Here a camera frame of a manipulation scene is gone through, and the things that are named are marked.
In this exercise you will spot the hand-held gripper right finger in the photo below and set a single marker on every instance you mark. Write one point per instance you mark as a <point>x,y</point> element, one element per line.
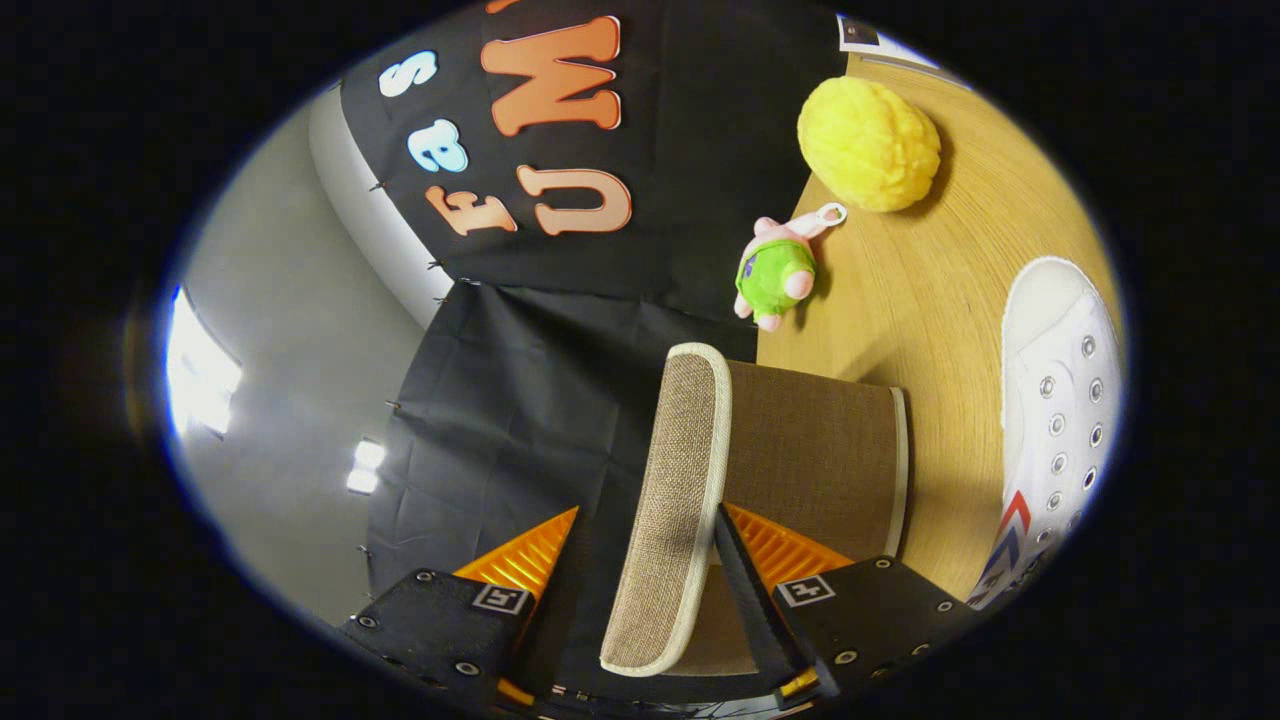
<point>760,620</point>

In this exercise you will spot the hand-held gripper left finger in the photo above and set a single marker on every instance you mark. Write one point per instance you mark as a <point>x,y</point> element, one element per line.
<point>545,640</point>

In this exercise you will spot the brown fabric storage box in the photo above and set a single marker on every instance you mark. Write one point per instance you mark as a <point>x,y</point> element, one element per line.
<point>800,440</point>

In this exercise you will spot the white shoe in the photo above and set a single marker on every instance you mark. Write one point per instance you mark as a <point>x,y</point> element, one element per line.
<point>1060,400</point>

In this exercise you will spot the black backdrop cloth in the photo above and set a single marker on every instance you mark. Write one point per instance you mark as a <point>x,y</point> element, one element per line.
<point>520,400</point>

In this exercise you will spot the small ceiling light panel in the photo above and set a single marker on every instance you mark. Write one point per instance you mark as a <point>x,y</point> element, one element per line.
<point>366,468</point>

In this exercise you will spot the pink and green plush toy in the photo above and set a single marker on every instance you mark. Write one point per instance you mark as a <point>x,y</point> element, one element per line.
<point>775,275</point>

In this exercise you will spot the large ceiling light panel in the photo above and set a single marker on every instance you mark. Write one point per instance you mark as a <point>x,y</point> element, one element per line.
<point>200,370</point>

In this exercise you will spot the yellow plush toy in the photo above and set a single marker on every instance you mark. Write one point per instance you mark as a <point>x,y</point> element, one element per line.
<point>865,145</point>

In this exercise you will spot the white book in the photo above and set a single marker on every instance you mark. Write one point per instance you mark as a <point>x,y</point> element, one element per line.
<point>895,48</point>

